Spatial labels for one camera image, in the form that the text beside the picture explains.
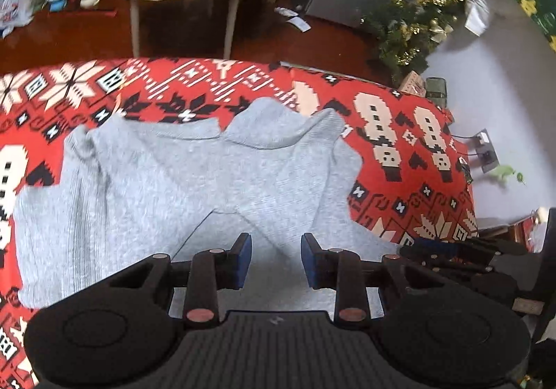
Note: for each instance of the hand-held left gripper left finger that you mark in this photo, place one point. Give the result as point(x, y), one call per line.
point(244, 261)

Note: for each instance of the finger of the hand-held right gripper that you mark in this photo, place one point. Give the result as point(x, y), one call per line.
point(460, 267)
point(434, 246)

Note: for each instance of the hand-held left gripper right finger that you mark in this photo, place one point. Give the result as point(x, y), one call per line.
point(309, 261)

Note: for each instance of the grey knit shirt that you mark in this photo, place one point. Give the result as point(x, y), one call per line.
point(173, 180)

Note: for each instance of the red patterned blanket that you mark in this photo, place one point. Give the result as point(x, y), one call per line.
point(412, 206)

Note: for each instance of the wooden side cabinet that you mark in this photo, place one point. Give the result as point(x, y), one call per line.
point(519, 224)

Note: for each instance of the green plant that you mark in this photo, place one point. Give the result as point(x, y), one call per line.
point(504, 171)

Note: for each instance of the wrapped gift box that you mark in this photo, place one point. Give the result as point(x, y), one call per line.
point(411, 84)

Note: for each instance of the small Christmas tree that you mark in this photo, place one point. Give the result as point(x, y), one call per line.
point(404, 32)

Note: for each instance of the white hanging bag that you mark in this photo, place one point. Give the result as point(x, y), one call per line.
point(477, 13)

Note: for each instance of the paper scrap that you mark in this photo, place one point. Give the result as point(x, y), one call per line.
point(299, 23)

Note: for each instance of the beige chair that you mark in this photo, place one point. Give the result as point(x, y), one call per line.
point(135, 24)

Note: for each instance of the blue ceramic bowl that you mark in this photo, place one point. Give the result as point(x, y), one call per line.
point(56, 0)

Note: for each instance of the printed plastic bag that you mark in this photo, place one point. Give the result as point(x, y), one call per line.
point(8, 6)

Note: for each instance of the wall socket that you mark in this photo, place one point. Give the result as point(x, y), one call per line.
point(486, 154)

